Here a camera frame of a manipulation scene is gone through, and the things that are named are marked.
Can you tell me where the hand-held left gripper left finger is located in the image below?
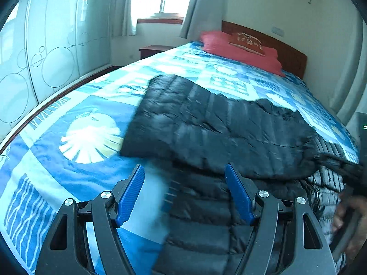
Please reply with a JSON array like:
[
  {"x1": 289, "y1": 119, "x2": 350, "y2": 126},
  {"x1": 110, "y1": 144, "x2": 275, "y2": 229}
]
[{"x1": 34, "y1": 164, "x2": 145, "y2": 275}]

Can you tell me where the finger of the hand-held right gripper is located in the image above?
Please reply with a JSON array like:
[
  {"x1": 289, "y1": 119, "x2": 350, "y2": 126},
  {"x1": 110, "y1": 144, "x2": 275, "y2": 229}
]
[{"x1": 314, "y1": 153, "x2": 362, "y2": 179}]

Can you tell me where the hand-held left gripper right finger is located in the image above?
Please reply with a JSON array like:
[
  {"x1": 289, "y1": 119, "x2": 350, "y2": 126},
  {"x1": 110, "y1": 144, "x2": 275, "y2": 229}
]
[{"x1": 224, "y1": 163, "x2": 336, "y2": 275}]

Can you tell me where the black puffer jacket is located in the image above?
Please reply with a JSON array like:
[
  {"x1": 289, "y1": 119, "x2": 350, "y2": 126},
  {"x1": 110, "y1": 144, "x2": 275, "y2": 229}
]
[{"x1": 120, "y1": 74, "x2": 363, "y2": 275}]

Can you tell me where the person's right hand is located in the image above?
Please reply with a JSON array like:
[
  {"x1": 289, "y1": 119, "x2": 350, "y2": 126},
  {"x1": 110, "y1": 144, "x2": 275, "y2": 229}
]
[{"x1": 332, "y1": 199, "x2": 352, "y2": 234}]

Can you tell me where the grey curtain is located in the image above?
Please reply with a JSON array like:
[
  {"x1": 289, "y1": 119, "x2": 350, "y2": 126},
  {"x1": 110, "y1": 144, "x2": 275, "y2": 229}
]
[
  {"x1": 179, "y1": 0, "x2": 230, "y2": 39},
  {"x1": 335, "y1": 14, "x2": 367, "y2": 127}
]

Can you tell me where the bed with blue printed sheet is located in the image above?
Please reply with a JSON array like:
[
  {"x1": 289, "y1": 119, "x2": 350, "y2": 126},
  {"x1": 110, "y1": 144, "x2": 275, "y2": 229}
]
[{"x1": 0, "y1": 41, "x2": 360, "y2": 275}]

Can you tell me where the wooden bed headboard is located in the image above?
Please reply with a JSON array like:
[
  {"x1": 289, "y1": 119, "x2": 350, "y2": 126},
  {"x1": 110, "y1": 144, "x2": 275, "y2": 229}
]
[{"x1": 221, "y1": 20, "x2": 308, "y2": 79}]

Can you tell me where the wooden nightstand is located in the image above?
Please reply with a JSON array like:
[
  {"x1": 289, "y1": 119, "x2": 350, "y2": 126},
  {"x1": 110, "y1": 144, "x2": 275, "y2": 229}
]
[{"x1": 139, "y1": 45, "x2": 172, "y2": 61}]

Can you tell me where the small dark red printed cushion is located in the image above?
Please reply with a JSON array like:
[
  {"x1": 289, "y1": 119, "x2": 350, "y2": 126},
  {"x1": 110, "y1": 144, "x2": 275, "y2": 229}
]
[{"x1": 228, "y1": 32, "x2": 266, "y2": 56}]

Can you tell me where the red pillow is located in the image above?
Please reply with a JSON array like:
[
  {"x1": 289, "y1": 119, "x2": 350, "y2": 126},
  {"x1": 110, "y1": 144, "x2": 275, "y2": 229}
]
[{"x1": 200, "y1": 31, "x2": 286, "y2": 77}]

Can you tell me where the white wardrobe with circle pattern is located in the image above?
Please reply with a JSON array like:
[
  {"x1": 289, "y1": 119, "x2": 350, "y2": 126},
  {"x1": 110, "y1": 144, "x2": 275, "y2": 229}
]
[{"x1": 0, "y1": 0, "x2": 115, "y2": 127}]

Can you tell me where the sheer white curtain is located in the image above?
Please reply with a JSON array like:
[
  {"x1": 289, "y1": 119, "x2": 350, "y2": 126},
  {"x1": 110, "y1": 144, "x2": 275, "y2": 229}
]
[{"x1": 110, "y1": 0, "x2": 139, "y2": 36}]

